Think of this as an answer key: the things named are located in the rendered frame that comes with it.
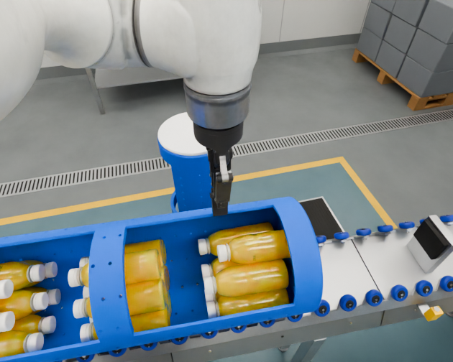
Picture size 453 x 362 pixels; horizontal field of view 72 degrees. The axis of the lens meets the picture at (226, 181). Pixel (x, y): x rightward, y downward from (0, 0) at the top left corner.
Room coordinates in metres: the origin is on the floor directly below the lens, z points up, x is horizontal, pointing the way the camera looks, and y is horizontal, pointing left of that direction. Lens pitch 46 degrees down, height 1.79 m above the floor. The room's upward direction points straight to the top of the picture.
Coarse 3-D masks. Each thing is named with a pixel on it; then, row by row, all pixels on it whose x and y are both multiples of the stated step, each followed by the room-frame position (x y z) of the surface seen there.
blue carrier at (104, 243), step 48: (0, 240) 0.38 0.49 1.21; (48, 240) 0.37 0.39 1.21; (96, 240) 0.36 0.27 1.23; (144, 240) 0.48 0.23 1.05; (192, 240) 0.49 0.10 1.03; (288, 240) 0.37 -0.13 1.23; (48, 288) 0.37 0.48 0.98; (96, 288) 0.27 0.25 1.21; (192, 288) 0.38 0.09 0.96; (288, 288) 0.38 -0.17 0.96; (48, 336) 0.26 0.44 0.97; (144, 336) 0.21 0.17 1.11
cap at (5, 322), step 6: (6, 312) 0.26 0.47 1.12; (12, 312) 0.26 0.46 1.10; (0, 318) 0.24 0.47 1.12; (6, 318) 0.25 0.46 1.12; (12, 318) 0.25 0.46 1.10; (0, 324) 0.23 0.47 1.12; (6, 324) 0.24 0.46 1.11; (12, 324) 0.24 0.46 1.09; (0, 330) 0.23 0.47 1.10; (6, 330) 0.23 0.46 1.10
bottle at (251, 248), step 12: (240, 240) 0.40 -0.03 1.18; (252, 240) 0.40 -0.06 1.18; (264, 240) 0.40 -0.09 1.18; (276, 240) 0.40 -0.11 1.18; (228, 252) 0.37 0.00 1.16; (240, 252) 0.37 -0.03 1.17; (252, 252) 0.37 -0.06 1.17; (264, 252) 0.37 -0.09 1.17; (276, 252) 0.38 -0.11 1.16; (288, 252) 0.38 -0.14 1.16
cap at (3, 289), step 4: (4, 280) 0.31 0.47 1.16; (8, 280) 0.31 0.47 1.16; (0, 284) 0.30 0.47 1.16; (4, 284) 0.30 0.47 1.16; (8, 284) 0.30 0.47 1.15; (12, 284) 0.31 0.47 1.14; (0, 288) 0.29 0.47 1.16; (4, 288) 0.29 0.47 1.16; (8, 288) 0.30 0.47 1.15; (12, 288) 0.30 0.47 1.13; (0, 292) 0.28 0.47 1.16; (4, 292) 0.28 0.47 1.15; (8, 292) 0.29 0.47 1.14; (12, 292) 0.30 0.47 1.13; (0, 296) 0.28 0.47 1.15; (4, 296) 0.28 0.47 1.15; (8, 296) 0.28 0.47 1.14
